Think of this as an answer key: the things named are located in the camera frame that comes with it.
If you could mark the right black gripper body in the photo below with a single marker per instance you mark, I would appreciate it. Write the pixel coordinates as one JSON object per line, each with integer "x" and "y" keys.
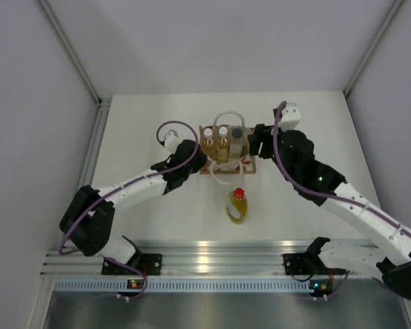
{"x": 264, "y": 133}

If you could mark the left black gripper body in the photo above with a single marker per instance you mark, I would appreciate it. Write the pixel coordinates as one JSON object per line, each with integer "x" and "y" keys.
{"x": 195, "y": 168}

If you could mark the grey-capped clear bottle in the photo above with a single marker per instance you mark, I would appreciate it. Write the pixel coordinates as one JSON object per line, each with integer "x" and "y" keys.
{"x": 236, "y": 143}

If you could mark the burlap watermelon print canvas bag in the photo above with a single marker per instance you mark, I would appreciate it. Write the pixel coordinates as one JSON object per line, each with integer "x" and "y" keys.
{"x": 230, "y": 172}

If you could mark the red-capped yellow bottle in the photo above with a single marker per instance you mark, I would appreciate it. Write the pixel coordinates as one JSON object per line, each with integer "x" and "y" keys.
{"x": 237, "y": 206}

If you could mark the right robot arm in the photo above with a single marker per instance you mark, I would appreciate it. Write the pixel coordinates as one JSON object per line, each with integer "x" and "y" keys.
{"x": 389, "y": 258}

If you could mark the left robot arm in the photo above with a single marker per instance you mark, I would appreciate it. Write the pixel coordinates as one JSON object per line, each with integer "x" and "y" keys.
{"x": 89, "y": 219}

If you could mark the left white-capped yellow bottle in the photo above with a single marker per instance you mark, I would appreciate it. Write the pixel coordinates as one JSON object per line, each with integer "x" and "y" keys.
{"x": 208, "y": 145}

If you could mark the white-capped yellow bottle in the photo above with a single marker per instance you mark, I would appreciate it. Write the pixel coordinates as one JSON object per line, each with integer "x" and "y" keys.
{"x": 222, "y": 146}
{"x": 208, "y": 145}

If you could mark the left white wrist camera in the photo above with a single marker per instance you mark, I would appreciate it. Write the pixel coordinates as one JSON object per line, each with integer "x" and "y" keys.
{"x": 171, "y": 141}

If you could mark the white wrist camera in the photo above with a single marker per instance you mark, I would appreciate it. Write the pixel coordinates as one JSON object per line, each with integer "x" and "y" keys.
{"x": 288, "y": 114}
{"x": 171, "y": 141}

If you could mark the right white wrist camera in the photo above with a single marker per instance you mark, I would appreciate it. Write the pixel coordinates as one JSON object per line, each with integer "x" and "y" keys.
{"x": 288, "y": 114}

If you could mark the left aluminium frame post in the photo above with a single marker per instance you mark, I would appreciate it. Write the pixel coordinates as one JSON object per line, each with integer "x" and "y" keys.
{"x": 67, "y": 46}

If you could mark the aluminium frame post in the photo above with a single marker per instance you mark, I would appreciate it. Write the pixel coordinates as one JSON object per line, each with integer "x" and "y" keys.
{"x": 376, "y": 41}
{"x": 67, "y": 46}

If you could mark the aluminium mounting rail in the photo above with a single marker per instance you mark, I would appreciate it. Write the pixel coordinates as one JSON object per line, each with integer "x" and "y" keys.
{"x": 191, "y": 259}

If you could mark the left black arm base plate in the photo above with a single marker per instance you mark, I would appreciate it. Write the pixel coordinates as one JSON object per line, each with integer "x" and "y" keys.
{"x": 147, "y": 264}

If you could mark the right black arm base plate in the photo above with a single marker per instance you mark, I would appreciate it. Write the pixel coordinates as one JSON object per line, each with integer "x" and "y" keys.
{"x": 295, "y": 264}

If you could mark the white slotted cable duct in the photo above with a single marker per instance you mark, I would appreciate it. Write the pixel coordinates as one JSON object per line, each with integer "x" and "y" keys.
{"x": 157, "y": 285}

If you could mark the right aluminium frame post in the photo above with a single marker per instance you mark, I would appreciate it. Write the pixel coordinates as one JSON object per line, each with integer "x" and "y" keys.
{"x": 376, "y": 41}

